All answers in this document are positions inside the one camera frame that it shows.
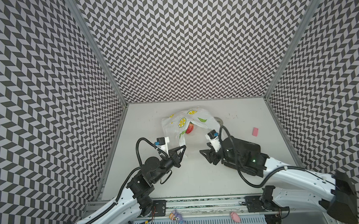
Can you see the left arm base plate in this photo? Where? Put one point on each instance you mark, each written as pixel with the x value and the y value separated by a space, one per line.
pixel 158 208

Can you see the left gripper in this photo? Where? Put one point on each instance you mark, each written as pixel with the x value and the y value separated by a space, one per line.
pixel 173 155

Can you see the pink toy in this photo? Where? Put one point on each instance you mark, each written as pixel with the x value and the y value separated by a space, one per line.
pixel 235 217

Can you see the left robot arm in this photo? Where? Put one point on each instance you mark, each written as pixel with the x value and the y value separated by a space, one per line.
pixel 133 199

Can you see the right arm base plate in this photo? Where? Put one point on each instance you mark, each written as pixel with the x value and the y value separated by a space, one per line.
pixel 254 204

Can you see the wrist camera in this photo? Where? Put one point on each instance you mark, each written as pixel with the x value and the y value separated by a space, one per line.
pixel 213 138
pixel 162 144

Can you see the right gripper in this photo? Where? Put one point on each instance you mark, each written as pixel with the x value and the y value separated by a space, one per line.
pixel 216 156

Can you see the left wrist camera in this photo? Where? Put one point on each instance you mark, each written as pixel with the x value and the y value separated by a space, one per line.
pixel 162 144

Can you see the white plastic bag fruit print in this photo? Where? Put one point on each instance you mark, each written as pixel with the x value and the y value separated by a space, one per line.
pixel 176 125

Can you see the pink eraser block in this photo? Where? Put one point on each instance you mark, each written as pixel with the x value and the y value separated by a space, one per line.
pixel 255 132

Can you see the red strawberry fake fruit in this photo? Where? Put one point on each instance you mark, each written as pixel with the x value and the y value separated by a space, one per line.
pixel 190 128

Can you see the grey tape roll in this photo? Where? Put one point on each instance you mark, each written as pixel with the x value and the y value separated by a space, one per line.
pixel 219 120

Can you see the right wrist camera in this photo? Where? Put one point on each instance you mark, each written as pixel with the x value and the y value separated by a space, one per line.
pixel 213 138

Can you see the black square tray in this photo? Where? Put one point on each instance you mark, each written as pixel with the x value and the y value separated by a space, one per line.
pixel 247 153

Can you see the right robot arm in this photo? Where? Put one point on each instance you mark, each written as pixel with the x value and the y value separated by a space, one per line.
pixel 284 185

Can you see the purple octopus toy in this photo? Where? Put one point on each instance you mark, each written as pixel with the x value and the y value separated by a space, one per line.
pixel 177 217

